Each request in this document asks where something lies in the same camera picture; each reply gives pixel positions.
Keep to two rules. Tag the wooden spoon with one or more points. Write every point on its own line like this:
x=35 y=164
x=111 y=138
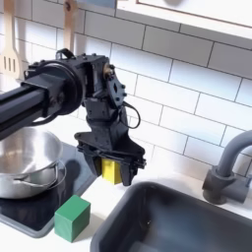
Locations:
x=70 y=29

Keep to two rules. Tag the slotted wooden spatula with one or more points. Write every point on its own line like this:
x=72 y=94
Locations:
x=10 y=62

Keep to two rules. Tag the yellow wooden block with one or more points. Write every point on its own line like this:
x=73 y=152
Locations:
x=111 y=172

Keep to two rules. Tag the green wooden block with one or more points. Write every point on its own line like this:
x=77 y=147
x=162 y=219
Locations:
x=72 y=218

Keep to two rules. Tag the wooden framed white cabinet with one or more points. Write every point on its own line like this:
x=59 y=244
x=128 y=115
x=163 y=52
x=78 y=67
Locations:
x=197 y=23

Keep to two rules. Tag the black stove cooktop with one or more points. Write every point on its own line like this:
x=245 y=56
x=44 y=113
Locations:
x=36 y=213

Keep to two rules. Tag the dark grey tap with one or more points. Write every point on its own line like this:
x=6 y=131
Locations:
x=223 y=183

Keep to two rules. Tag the dark grey sink basin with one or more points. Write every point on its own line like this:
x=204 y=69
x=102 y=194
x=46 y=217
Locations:
x=183 y=226

